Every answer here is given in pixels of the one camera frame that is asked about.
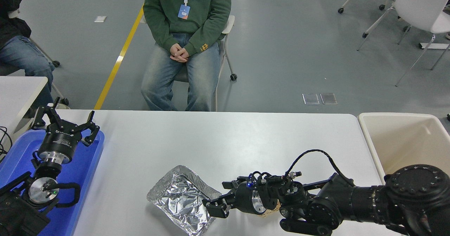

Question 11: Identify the white wheeled chair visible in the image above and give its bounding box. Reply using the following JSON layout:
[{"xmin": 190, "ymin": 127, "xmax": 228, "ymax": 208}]
[{"xmin": 140, "ymin": 15, "xmax": 238, "ymax": 112}]

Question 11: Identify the clear floor plate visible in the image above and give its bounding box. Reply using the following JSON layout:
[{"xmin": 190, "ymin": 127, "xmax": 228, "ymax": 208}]
[
  {"xmin": 302, "ymin": 93, "xmax": 320, "ymax": 105},
  {"xmin": 320, "ymin": 93, "xmax": 338, "ymax": 105}
]

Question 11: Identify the white side table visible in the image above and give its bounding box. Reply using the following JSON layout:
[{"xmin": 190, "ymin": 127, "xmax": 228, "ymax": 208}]
[{"xmin": 0, "ymin": 76, "xmax": 49, "ymax": 145}]

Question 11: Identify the grey wheeled chair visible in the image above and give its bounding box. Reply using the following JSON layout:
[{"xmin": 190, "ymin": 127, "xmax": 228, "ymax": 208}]
[{"xmin": 0, "ymin": 9, "xmax": 70, "ymax": 106}]

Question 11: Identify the person beside side table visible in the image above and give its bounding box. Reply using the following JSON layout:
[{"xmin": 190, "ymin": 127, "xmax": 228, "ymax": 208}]
[{"xmin": 0, "ymin": 0, "xmax": 71, "ymax": 109}]

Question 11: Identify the white chair with chrome legs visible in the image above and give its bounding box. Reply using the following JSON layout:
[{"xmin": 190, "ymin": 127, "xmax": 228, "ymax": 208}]
[{"xmin": 357, "ymin": 0, "xmax": 450, "ymax": 87}]

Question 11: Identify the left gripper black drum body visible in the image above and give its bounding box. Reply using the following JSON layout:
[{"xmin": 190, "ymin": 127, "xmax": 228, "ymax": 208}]
[{"xmin": 38, "ymin": 125, "xmax": 83, "ymax": 158}]

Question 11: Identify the seated person's right hand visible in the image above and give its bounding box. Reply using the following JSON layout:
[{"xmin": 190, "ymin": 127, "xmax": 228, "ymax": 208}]
[{"xmin": 169, "ymin": 43, "xmax": 183, "ymax": 63}]

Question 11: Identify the crinkled foil tray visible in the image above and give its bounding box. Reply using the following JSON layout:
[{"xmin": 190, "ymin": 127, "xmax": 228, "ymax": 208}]
[{"xmin": 147, "ymin": 165, "xmax": 223, "ymax": 236}]

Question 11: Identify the white flat floor bar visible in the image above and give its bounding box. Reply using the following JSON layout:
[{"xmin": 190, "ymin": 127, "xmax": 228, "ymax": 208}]
[{"xmin": 420, "ymin": 42, "xmax": 450, "ymax": 50}]

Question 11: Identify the large pale bin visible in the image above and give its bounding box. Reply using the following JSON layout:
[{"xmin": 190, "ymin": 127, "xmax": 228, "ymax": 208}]
[{"xmin": 357, "ymin": 112, "xmax": 450, "ymax": 185}]

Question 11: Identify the black cable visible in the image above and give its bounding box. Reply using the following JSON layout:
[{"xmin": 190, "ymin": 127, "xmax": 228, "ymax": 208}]
[{"xmin": 0, "ymin": 126, "xmax": 13, "ymax": 161}]

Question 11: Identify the seated person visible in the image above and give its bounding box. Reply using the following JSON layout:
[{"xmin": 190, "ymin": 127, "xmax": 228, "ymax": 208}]
[{"xmin": 141, "ymin": 0, "xmax": 232, "ymax": 112}]

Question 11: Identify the blue plastic tray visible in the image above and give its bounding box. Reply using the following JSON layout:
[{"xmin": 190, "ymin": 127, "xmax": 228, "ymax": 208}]
[{"xmin": 0, "ymin": 129, "xmax": 105, "ymax": 236}]

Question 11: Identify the tan paper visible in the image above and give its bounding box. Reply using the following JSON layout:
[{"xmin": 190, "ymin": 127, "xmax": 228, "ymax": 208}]
[{"xmin": 259, "ymin": 200, "xmax": 282, "ymax": 218}]

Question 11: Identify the blue lanyard badge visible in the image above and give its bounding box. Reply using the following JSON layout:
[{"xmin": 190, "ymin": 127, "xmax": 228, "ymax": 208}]
[{"xmin": 178, "ymin": 0, "xmax": 194, "ymax": 20}]

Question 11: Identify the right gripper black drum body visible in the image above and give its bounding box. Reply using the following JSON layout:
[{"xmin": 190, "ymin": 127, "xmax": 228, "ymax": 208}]
[{"xmin": 234, "ymin": 182, "xmax": 258, "ymax": 215}]

